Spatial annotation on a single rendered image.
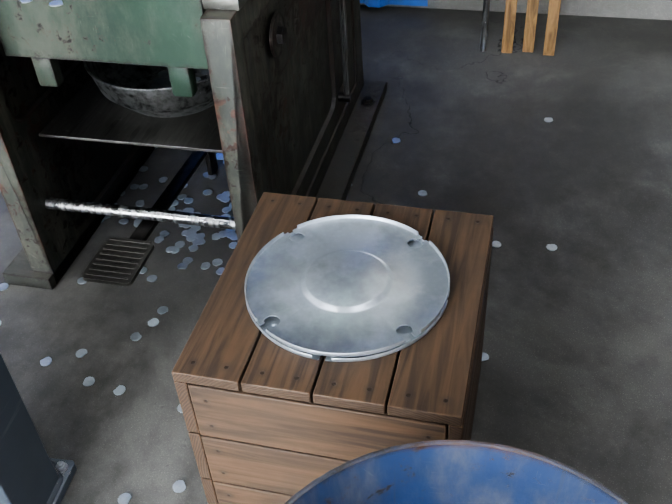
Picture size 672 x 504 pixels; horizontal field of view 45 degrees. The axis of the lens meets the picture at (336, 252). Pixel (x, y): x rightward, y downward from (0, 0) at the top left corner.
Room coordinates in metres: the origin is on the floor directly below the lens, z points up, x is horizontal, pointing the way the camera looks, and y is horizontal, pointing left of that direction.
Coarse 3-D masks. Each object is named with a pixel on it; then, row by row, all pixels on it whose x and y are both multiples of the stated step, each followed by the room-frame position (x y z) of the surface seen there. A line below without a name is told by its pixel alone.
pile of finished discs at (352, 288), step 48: (288, 240) 0.95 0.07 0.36; (336, 240) 0.95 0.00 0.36; (384, 240) 0.94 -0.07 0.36; (288, 288) 0.85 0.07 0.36; (336, 288) 0.83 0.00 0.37; (384, 288) 0.83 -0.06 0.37; (432, 288) 0.83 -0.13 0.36; (288, 336) 0.75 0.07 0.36; (336, 336) 0.75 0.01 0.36; (384, 336) 0.74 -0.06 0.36
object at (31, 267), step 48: (0, 48) 1.39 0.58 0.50; (0, 96) 1.34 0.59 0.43; (48, 96) 1.46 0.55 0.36; (0, 144) 1.31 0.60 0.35; (48, 144) 1.42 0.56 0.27; (96, 144) 1.59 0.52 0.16; (48, 192) 1.37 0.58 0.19; (96, 192) 1.54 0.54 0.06; (48, 240) 1.32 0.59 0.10; (48, 288) 1.29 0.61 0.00
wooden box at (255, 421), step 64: (448, 256) 0.90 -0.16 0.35; (448, 320) 0.77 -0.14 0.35; (192, 384) 0.71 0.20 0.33; (256, 384) 0.68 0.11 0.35; (320, 384) 0.68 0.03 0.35; (384, 384) 0.67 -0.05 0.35; (448, 384) 0.66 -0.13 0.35; (256, 448) 0.69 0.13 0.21; (320, 448) 0.66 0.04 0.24; (384, 448) 0.64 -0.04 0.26
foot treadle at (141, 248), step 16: (192, 160) 1.53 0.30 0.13; (176, 176) 1.47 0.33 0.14; (176, 192) 1.41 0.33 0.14; (160, 208) 1.35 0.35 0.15; (144, 224) 1.29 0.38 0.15; (112, 240) 1.23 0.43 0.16; (128, 240) 1.23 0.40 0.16; (144, 240) 1.25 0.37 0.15; (96, 256) 1.19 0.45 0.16; (112, 256) 1.19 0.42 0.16; (128, 256) 1.18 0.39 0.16; (144, 256) 1.18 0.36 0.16; (96, 272) 1.14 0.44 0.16; (112, 272) 1.14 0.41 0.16; (128, 272) 1.13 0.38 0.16
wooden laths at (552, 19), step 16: (512, 0) 2.20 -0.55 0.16; (528, 0) 2.20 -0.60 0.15; (560, 0) 2.17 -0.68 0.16; (512, 16) 2.20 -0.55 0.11; (528, 16) 2.20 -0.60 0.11; (512, 32) 2.19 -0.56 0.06; (528, 32) 2.19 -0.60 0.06; (480, 48) 2.21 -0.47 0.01; (512, 48) 2.19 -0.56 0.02; (528, 48) 2.18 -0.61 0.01; (544, 48) 2.16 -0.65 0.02
